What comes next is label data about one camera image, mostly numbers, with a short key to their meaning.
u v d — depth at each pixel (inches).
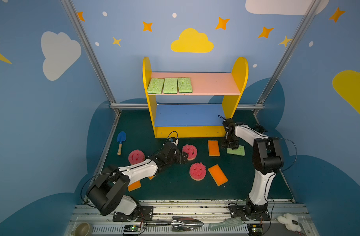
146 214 29.0
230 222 28.2
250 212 26.2
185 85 30.0
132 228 27.9
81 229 27.1
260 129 35.7
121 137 41.1
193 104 46.4
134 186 32.2
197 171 34.0
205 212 30.2
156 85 29.5
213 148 39.0
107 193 16.8
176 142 32.3
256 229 28.2
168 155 26.8
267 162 21.2
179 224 28.1
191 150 37.6
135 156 35.7
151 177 33.9
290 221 27.6
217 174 34.6
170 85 29.5
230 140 33.0
